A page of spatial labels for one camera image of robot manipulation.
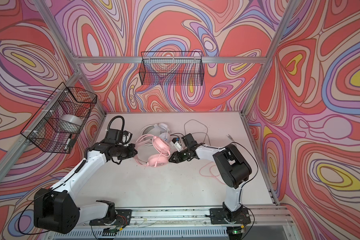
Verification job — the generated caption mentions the pink headphone cable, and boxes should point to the pink headphone cable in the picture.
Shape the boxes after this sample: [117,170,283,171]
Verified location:
[155,136,229,185]

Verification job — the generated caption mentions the pink cat-ear headphones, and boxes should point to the pink cat-ear headphones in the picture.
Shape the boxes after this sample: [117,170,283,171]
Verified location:
[134,134,171,168]

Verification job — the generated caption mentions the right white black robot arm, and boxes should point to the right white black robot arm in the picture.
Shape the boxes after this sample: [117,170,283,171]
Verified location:
[169,134,252,225]

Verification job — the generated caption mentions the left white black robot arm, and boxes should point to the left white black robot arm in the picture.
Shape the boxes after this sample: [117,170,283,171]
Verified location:
[34,143,138,234]

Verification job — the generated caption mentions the white headphones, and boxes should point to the white headphones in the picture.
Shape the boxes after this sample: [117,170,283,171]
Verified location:
[140,123,171,143]

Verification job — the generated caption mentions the marker pen in basket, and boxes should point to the marker pen in basket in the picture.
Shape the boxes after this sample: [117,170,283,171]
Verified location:
[64,134,72,151]

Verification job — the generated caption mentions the white tape roll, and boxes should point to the white tape roll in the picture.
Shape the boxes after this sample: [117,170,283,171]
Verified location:
[58,114,83,134]

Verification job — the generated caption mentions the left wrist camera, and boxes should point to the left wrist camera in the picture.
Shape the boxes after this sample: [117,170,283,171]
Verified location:
[104,129,124,145]

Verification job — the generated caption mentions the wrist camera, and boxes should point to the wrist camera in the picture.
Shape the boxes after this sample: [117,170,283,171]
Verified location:
[104,129,124,145]
[171,137,184,152]

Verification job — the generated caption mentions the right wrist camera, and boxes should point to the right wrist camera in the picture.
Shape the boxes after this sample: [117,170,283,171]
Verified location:
[171,137,184,152]

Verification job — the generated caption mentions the grey headphone cable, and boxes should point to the grey headphone cable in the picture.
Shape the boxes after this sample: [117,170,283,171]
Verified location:
[183,119,211,146]

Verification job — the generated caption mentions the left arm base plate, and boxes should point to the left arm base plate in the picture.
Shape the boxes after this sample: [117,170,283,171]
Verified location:
[90,209,132,227]

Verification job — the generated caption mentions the left black wire basket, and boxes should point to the left black wire basket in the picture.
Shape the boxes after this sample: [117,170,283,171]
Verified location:
[21,83,97,154]

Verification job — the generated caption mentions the black wire basket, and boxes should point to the black wire basket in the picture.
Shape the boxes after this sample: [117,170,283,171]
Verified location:
[139,51,205,86]
[21,83,97,154]

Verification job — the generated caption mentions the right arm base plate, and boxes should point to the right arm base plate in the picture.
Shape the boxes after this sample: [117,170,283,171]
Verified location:
[207,207,252,226]

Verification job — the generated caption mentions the back black wire basket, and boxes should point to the back black wire basket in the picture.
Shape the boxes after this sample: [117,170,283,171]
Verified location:
[139,51,205,86]

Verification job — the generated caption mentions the aluminium front rail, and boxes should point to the aluminium front rail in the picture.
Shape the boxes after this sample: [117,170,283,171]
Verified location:
[75,205,294,230]

